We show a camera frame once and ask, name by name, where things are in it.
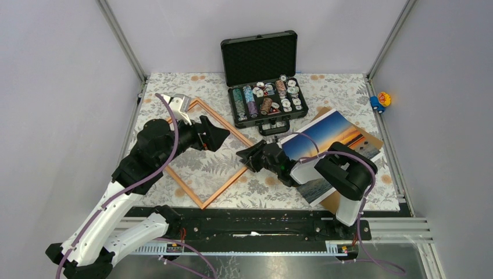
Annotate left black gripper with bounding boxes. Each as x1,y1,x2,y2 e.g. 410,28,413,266
158,111,231,167

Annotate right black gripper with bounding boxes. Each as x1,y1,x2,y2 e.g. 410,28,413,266
236,139,280,175

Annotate orange wooden picture frame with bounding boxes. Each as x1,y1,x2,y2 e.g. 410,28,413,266
165,98,253,209

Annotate sunset landscape photo print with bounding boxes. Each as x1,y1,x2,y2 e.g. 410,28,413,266
280,109,383,206

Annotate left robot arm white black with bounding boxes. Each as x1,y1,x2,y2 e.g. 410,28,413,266
45,116,230,278

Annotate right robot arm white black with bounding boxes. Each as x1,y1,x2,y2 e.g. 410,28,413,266
236,140,378,239

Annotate green poker chip stack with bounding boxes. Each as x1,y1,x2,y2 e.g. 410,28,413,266
233,88,247,120

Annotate purple poker chip stack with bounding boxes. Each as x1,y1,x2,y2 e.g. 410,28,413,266
247,101,259,118

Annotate brown poker chip stack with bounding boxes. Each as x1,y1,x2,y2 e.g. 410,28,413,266
260,97,273,115

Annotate blue poker chip stack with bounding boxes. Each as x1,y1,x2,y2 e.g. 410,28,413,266
243,85,255,104

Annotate pink poker chip stack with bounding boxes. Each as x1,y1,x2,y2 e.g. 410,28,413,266
275,80,287,96

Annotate black poker chip case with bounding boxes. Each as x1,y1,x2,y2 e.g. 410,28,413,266
220,30,309,136

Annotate blue yellow toy car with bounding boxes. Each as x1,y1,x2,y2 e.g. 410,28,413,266
370,92,391,114

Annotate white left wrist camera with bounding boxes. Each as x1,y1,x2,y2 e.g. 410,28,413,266
156,94,192,126

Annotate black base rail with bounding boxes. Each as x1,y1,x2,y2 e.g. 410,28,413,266
115,206,373,255

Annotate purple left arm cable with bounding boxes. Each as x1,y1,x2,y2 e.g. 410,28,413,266
55,93,180,279

